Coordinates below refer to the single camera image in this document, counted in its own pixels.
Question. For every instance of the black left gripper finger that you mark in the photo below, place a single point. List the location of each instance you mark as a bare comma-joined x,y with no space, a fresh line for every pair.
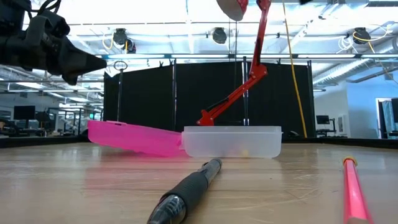
72,78
77,62

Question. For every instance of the pink pencil box lid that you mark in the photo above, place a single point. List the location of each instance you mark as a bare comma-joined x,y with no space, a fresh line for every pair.
133,138

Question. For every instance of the clear pencil box base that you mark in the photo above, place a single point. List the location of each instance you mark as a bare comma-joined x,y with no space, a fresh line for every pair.
231,140

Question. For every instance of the black gel pen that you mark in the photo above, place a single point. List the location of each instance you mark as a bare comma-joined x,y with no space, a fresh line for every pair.
186,193

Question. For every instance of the long pink highlighter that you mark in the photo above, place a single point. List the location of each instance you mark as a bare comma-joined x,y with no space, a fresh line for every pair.
354,193

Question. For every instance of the background robot workstation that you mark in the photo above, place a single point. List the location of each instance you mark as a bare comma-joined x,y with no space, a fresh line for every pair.
77,123

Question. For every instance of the black ceiling-hung device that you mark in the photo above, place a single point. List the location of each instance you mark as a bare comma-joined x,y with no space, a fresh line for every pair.
131,46

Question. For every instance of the dark computer monitor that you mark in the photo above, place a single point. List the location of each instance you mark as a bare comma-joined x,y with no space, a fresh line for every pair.
24,112
322,119

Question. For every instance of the black partition screen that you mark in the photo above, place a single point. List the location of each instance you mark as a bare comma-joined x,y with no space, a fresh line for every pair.
143,99

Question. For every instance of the red desk lamp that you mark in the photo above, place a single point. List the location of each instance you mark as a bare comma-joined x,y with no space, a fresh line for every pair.
257,71

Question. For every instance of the pale grey curtain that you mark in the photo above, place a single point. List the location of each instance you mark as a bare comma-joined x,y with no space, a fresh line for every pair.
388,115

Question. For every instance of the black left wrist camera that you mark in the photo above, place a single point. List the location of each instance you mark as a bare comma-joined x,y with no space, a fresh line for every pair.
46,26

